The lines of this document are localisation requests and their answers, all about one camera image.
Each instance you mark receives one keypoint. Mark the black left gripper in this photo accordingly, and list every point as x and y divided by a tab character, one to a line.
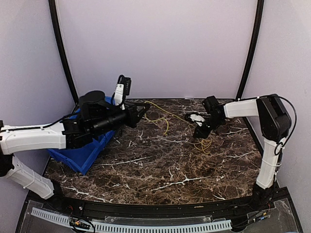
134	116

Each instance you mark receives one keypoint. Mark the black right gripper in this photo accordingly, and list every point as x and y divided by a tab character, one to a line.
202	134

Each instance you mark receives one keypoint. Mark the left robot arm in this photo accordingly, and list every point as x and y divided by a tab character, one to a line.
96	117

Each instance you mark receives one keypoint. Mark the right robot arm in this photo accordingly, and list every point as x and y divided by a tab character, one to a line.
275	124

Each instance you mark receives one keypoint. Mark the blue three-compartment plastic bin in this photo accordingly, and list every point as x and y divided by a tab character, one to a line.
81	159

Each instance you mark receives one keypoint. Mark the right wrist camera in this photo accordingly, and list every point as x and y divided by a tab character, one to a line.
210	104

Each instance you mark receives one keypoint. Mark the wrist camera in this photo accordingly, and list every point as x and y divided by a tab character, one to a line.
210	104
121	91

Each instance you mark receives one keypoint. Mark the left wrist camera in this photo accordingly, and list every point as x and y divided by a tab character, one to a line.
121	91

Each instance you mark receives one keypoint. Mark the black enclosure frame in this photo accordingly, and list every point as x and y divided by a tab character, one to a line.
169	48

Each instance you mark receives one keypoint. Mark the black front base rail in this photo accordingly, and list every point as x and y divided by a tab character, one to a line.
100	210

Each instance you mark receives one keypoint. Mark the white slotted cable duct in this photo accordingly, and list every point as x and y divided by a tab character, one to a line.
135	225

